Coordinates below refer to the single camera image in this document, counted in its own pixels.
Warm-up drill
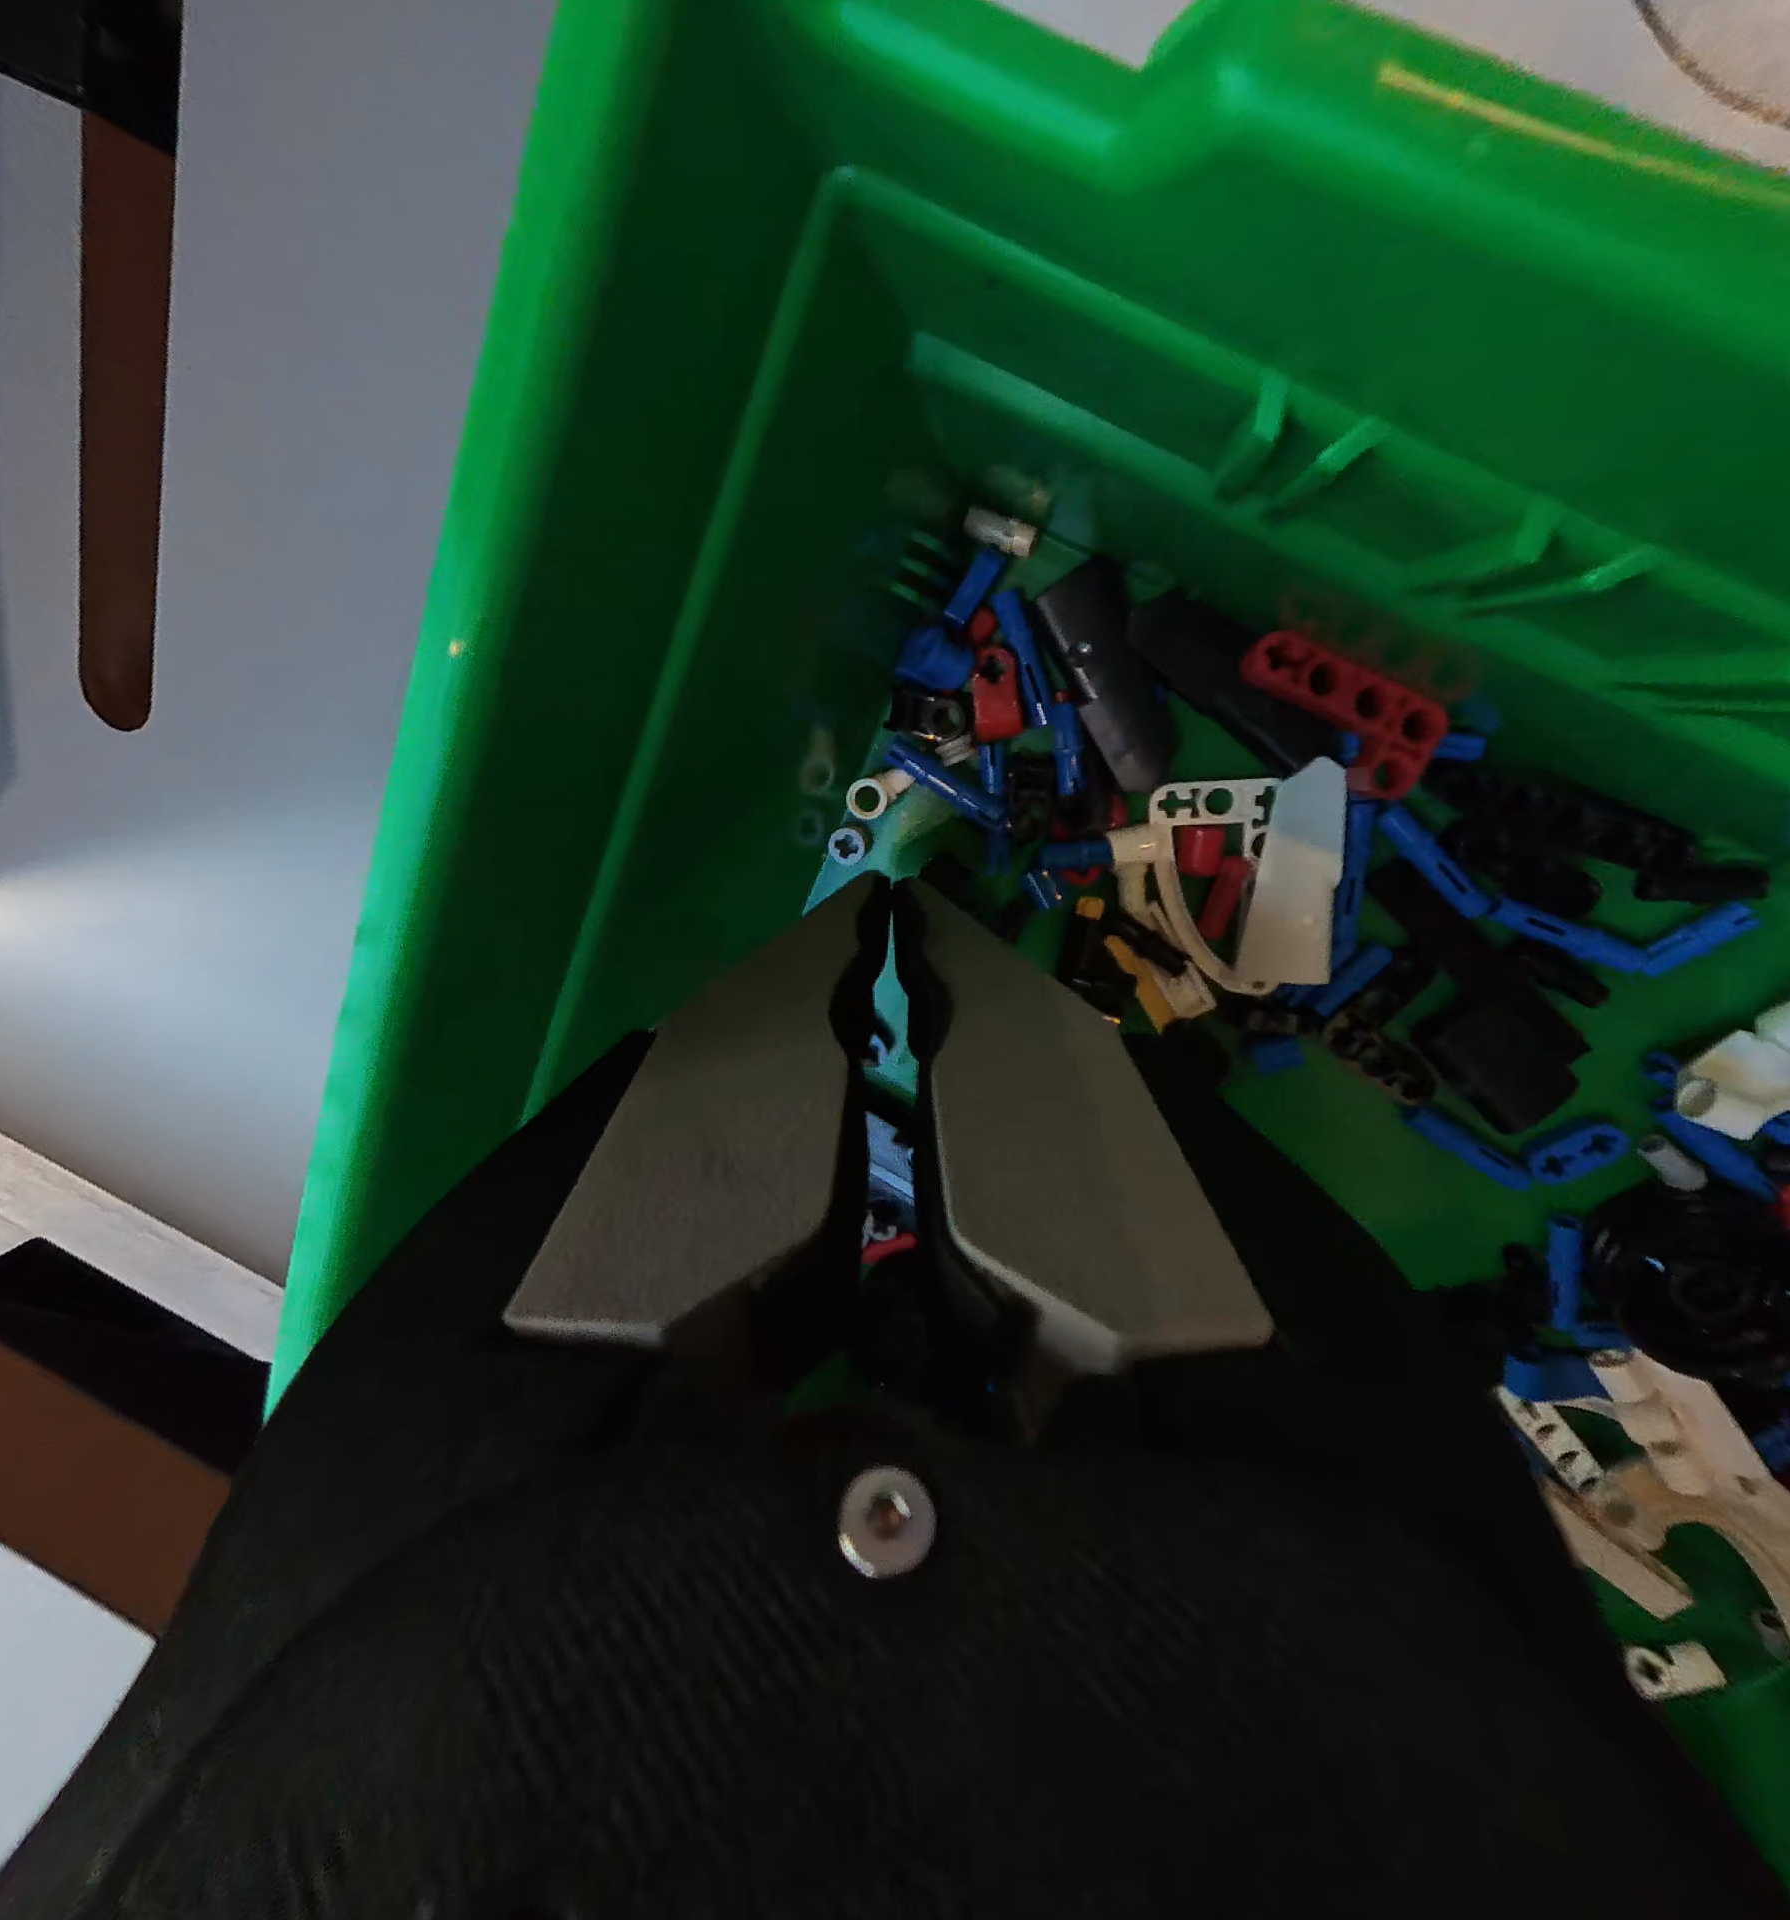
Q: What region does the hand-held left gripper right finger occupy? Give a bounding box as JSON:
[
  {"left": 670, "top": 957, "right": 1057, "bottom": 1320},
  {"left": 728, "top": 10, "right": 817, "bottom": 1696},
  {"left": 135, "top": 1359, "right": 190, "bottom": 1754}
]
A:
[{"left": 894, "top": 882, "right": 1274, "bottom": 1378}]

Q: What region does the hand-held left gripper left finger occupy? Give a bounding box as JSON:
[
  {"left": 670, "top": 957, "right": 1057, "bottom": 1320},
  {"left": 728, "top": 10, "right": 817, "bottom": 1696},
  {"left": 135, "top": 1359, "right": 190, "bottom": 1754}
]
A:
[{"left": 502, "top": 874, "right": 895, "bottom": 1353}]

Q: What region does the pile of brick pieces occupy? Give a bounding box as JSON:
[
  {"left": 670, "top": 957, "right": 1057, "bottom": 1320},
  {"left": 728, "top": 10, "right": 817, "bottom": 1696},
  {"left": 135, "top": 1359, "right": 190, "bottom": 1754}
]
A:
[{"left": 796, "top": 464, "right": 1790, "bottom": 1726}]

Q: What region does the green plastic bin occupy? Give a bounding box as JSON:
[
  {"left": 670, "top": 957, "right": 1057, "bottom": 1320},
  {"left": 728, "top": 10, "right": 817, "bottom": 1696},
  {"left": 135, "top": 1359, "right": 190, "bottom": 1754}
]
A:
[{"left": 267, "top": 0, "right": 1790, "bottom": 1920}]

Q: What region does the wood-edged table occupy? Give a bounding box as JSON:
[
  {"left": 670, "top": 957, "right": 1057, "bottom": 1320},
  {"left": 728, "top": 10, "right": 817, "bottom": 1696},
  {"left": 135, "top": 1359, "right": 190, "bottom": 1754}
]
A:
[{"left": 0, "top": 1096, "right": 290, "bottom": 1637}]

